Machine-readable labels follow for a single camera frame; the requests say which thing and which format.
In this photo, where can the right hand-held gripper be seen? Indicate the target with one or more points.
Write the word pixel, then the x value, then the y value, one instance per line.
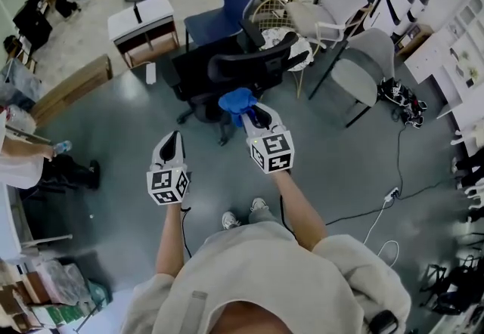
pixel 274 153

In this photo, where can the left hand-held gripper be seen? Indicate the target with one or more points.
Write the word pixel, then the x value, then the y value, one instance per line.
pixel 166 185

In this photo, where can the blue cloth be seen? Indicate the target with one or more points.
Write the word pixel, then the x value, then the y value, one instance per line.
pixel 236 102

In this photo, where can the black office chair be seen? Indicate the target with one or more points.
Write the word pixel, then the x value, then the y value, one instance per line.
pixel 246 64

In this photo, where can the person's right forearm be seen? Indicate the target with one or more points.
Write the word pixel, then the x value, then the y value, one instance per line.
pixel 298 208

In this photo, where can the person's left forearm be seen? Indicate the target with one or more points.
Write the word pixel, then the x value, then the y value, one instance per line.
pixel 172 242

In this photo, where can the person's right white sneaker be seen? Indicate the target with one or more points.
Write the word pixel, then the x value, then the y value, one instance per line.
pixel 259 205

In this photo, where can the person's white sneaker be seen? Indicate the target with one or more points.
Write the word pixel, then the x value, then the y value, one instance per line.
pixel 230 220
pixel 259 205

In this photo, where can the person's grey trousers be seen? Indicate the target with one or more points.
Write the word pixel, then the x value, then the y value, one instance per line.
pixel 261 216

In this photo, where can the person's left white sneaker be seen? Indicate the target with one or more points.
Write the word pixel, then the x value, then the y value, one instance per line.
pixel 230 220

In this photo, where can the clear water bottle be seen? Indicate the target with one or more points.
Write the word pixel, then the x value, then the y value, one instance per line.
pixel 62 146

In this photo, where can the person's beige sweatshirt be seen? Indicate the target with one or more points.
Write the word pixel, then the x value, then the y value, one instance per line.
pixel 257 268

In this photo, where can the round floral side table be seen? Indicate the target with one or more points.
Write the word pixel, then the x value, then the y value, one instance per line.
pixel 274 36

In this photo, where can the teal packet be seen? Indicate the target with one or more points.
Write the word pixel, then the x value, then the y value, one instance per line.
pixel 98 291

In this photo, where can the clear plastic wrapped bundle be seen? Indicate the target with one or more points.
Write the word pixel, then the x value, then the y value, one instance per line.
pixel 64 281

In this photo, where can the navy blue plastic chair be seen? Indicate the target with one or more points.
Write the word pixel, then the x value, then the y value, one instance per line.
pixel 219 22

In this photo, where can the grey chair with black legs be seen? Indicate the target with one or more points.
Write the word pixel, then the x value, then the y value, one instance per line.
pixel 367 45

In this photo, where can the white plastic bag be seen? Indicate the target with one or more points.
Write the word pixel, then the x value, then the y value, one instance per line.
pixel 20 119

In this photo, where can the white desk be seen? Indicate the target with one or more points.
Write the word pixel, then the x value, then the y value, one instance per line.
pixel 7 219

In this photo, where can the green printed boxes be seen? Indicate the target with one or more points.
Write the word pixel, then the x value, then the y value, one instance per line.
pixel 60 315

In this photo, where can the white shelf cabinet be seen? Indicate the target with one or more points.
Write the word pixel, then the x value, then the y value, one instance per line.
pixel 423 56

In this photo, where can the clear plastic sheeting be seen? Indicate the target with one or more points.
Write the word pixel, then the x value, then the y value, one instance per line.
pixel 19 83

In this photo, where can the cardboard box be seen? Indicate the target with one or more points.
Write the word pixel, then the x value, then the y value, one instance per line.
pixel 416 41

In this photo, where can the stack of brown boxes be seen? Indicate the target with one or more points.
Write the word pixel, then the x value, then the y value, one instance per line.
pixel 15 298

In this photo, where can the black cabinet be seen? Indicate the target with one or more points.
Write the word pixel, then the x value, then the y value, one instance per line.
pixel 32 26

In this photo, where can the black backpack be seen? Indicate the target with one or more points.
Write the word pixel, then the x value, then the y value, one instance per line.
pixel 11 43

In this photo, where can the black bags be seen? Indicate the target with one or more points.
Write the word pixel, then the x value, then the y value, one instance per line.
pixel 457 287

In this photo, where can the wooden chair frame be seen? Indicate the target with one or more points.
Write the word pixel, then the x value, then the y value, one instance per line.
pixel 359 20

